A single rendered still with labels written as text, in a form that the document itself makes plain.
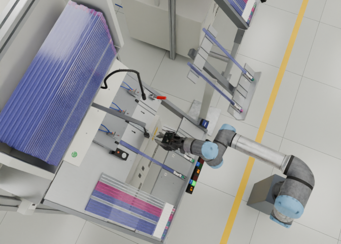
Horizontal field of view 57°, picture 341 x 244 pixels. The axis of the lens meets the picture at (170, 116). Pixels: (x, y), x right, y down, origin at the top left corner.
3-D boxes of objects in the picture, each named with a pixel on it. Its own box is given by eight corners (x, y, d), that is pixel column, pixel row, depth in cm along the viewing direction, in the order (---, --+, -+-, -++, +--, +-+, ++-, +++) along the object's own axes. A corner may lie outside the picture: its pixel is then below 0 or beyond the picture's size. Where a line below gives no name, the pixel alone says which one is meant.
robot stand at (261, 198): (276, 193, 247) (303, 185, 195) (268, 215, 242) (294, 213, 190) (254, 183, 249) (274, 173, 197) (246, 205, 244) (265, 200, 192)
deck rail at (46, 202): (157, 239, 175) (163, 243, 170) (155, 242, 174) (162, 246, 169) (39, 196, 134) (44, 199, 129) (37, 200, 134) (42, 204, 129)
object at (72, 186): (156, 100, 171) (162, 100, 167) (102, 218, 153) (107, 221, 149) (108, 66, 153) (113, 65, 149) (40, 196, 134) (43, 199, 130)
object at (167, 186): (201, 131, 191) (205, 132, 188) (158, 240, 172) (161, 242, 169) (180, 116, 180) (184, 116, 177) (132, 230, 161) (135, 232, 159)
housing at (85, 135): (113, 70, 156) (129, 68, 145) (66, 162, 142) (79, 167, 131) (101, 61, 151) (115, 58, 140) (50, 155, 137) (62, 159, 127)
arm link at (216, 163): (230, 152, 156) (222, 142, 148) (219, 172, 153) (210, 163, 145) (217, 147, 161) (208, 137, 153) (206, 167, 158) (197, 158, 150)
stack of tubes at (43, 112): (117, 52, 131) (103, 11, 105) (56, 167, 116) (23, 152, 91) (90, 42, 132) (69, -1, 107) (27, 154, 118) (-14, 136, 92)
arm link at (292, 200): (298, 207, 179) (315, 185, 131) (287, 232, 175) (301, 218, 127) (277, 197, 184) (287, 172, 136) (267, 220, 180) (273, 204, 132)
